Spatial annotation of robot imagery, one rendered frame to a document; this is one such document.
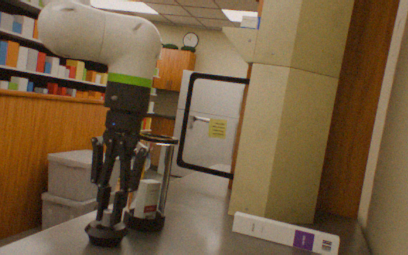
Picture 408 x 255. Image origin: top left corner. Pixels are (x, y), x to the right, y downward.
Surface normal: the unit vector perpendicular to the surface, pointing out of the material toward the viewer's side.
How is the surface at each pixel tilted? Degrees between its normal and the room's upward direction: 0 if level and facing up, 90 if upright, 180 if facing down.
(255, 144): 90
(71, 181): 96
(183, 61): 90
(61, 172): 96
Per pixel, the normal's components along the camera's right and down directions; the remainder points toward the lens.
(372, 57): -0.29, 0.00
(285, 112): 0.46, 0.12
